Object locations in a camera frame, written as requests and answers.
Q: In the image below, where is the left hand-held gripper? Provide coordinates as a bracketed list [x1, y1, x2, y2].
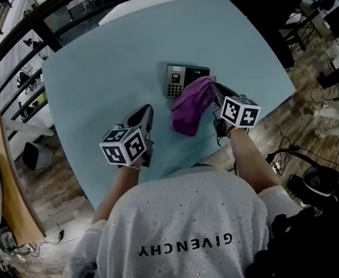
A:
[99, 104, 154, 167]

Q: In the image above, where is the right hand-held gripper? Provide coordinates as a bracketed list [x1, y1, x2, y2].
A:
[212, 82, 262, 133]

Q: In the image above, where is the purple cloth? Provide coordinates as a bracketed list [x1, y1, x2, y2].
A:
[170, 75, 217, 137]

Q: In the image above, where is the black keypad terminal device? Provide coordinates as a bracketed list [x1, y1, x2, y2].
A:
[165, 63, 211, 100]

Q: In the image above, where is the person's right forearm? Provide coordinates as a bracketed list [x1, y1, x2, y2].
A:
[228, 127, 280, 195]

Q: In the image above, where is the black shoulder bag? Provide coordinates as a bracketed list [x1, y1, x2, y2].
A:
[244, 204, 339, 278]

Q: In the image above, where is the person's left forearm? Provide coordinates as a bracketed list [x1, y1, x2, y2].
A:
[90, 165, 143, 225]

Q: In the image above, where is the light blue table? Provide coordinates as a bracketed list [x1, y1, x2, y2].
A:
[41, 0, 297, 211]

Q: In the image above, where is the black mesh chair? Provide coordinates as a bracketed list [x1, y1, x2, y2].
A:
[238, 0, 306, 69]

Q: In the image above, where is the person's white shirt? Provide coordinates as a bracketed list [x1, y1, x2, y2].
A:
[63, 166, 303, 278]

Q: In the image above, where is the black white waste bin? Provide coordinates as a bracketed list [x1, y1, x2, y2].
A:
[22, 141, 54, 171]

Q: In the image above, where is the black curved railing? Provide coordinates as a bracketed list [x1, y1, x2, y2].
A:
[0, 0, 205, 144]

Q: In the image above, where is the wooden table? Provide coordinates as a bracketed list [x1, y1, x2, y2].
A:
[0, 111, 48, 246]

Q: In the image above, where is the thick black cable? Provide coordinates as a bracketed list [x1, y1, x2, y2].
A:
[266, 148, 339, 173]

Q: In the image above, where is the black power adapter cable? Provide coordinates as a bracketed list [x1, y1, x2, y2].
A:
[12, 223, 66, 256]

